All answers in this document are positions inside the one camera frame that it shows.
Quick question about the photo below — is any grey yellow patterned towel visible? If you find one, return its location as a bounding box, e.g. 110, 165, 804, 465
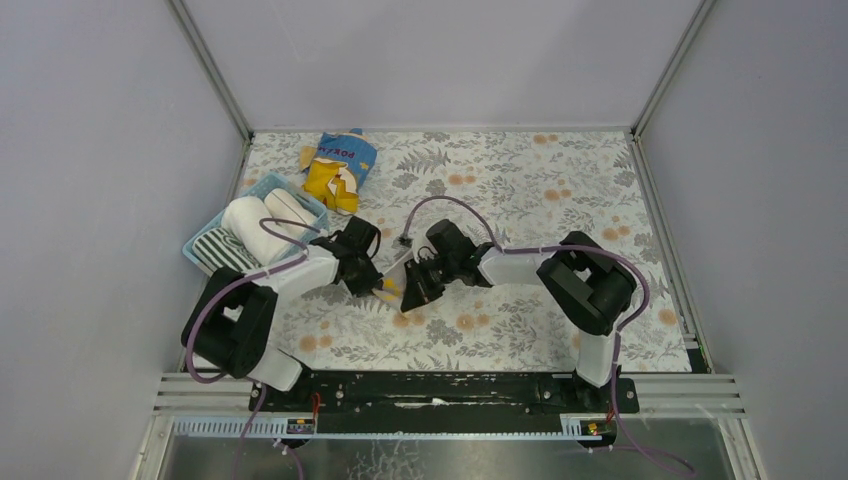
372, 235, 431, 313

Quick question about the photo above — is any cream terry towel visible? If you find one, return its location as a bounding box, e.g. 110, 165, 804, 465
263, 188, 316, 225

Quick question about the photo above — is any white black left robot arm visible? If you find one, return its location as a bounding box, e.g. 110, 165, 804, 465
181, 216, 383, 392

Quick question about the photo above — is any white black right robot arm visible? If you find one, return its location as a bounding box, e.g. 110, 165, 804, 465
390, 220, 637, 388

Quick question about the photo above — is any blue yellow printed towel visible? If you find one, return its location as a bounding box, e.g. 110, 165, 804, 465
299, 129, 377, 215

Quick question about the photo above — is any floral patterned table mat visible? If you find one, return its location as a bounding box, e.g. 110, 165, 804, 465
269, 132, 691, 372

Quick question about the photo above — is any light blue plastic basket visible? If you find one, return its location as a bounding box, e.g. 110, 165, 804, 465
182, 172, 329, 274

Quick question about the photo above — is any black white striped rolled towel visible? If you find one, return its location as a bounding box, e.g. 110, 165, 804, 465
190, 227, 261, 272

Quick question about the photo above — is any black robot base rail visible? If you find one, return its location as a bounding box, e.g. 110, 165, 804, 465
250, 370, 640, 432

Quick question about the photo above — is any white slotted cable duct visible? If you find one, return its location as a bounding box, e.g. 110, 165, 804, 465
173, 415, 617, 444

